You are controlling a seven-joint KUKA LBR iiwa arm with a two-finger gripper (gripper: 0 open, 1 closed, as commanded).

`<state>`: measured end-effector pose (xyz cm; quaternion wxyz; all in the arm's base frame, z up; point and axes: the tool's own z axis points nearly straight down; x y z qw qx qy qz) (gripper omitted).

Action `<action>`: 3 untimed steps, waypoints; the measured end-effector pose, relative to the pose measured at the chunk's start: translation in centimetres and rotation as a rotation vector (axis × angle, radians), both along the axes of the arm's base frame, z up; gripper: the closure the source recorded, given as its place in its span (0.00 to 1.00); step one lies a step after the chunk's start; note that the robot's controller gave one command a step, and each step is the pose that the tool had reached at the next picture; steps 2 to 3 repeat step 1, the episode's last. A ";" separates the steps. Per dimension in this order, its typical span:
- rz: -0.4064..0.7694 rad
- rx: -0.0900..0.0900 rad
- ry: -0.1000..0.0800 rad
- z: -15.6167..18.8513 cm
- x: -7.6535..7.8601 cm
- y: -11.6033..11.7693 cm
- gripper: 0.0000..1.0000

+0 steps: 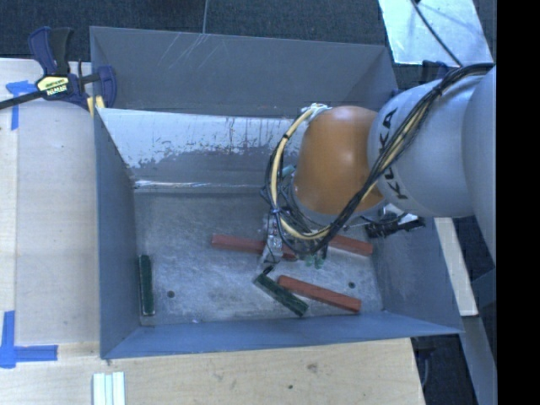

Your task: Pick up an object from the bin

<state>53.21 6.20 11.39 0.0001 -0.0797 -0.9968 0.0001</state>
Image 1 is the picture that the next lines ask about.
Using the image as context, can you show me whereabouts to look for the dark green flat block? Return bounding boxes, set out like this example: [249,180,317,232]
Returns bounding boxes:
[252,272,310,318]
[138,254,157,317]

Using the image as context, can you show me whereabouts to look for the red-brown flat block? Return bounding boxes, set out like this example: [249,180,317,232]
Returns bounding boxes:
[210,233,298,262]
[327,234,375,257]
[276,274,363,314]

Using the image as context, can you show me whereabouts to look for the grey metal bin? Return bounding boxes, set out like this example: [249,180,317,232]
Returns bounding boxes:
[88,25,467,361]

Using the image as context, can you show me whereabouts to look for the pale wood board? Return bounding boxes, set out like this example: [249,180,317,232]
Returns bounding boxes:
[14,59,103,348]

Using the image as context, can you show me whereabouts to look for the black cylinder on white bracket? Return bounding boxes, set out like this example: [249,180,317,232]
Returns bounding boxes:
[363,211,426,240]

